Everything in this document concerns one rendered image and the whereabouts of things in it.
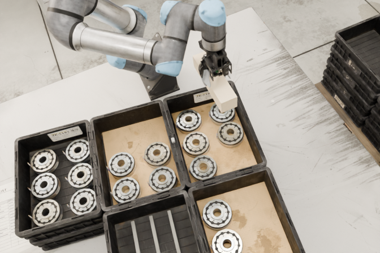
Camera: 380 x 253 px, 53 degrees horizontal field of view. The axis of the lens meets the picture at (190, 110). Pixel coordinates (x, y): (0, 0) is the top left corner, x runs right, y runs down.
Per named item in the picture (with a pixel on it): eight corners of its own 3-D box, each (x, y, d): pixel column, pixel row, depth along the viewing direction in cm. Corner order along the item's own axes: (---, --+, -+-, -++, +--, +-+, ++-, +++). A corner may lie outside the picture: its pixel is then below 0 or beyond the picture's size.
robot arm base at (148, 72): (139, 65, 185) (122, 60, 178) (156, 41, 178) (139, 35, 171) (150, 87, 177) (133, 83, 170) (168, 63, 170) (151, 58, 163)
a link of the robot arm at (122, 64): (125, 70, 175) (100, 64, 166) (132, 42, 175) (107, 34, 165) (141, 74, 167) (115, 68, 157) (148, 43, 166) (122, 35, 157)
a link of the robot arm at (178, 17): (153, 33, 113) (188, 40, 110) (162, -5, 112) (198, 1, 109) (162, 38, 120) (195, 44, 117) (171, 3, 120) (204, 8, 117)
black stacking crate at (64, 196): (27, 152, 161) (14, 139, 151) (97, 133, 163) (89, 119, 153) (30, 245, 139) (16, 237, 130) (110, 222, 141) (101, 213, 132)
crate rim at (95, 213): (17, 141, 153) (13, 138, 151) (90, 121, 155) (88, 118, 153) (17, 239, 131) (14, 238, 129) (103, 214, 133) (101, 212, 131)
